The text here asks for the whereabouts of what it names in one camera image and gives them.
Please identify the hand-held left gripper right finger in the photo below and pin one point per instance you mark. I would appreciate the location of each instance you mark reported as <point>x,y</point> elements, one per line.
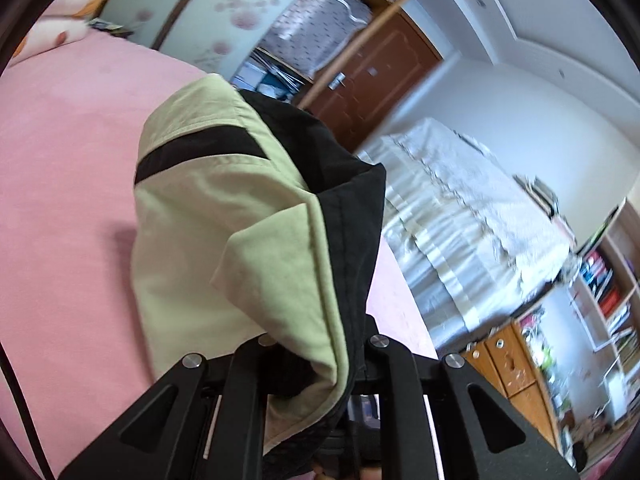
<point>390,375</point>

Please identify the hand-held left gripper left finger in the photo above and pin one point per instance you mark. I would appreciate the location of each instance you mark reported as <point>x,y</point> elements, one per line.
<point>250,375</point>

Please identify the green and black jacket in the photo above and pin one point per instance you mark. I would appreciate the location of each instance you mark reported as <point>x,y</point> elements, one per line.
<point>225,210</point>

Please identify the metal clothes hangers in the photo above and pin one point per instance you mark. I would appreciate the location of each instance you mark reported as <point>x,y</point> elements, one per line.
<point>282,71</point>

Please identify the wooden drawer cabinet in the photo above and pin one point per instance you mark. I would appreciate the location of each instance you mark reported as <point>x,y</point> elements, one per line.
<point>515,380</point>

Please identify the colourful cabinet clutter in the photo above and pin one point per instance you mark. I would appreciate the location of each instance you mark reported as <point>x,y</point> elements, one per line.
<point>545,355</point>

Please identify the row of books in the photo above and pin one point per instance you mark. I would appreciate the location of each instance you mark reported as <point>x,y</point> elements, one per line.
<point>597,275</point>

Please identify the white bookshelf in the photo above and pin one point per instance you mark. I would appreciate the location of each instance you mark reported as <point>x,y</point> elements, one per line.
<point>627,320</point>

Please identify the pink bed blanket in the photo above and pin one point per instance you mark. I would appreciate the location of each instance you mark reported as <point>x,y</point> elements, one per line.
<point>65,160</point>

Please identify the white appliance box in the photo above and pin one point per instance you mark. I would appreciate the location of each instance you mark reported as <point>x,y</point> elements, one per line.
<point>246,75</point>

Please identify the brown wooden door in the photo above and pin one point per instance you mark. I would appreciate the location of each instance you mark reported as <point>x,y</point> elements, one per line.
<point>385,75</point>

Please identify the floral sliding wardrobe door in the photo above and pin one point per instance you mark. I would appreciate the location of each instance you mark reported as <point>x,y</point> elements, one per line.
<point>145,5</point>
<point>235,35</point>

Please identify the dotted storage bag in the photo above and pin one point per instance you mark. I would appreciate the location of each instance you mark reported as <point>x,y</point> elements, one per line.
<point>315,25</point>

